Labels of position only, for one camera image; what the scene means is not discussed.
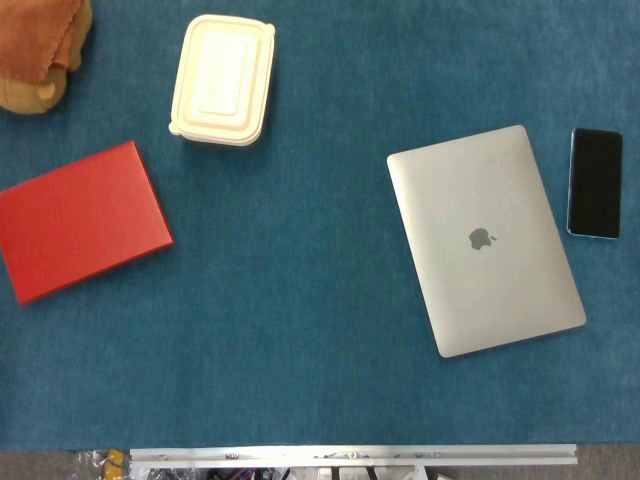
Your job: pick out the silver Apple laptop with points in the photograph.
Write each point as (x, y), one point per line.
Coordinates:
(480, 280)

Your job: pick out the blue felt table cover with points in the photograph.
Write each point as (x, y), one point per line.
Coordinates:
(300, 300)

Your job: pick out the cream lidded food container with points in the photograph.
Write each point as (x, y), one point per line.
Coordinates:
(222, 80)

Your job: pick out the red flat box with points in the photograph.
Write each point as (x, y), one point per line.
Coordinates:
(80, 220)

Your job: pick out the black smartphone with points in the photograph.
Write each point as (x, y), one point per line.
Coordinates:
(595, 182)

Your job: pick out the clear plastic bag yellow contents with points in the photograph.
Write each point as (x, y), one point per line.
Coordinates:
(102, 465)

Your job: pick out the tan plush toy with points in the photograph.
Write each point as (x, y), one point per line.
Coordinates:
(25, 97)

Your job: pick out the rust brown cloth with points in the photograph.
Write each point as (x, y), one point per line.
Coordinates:
(30, 40)

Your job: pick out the aluminium profile rail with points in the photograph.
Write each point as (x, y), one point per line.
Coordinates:
(350, 454)

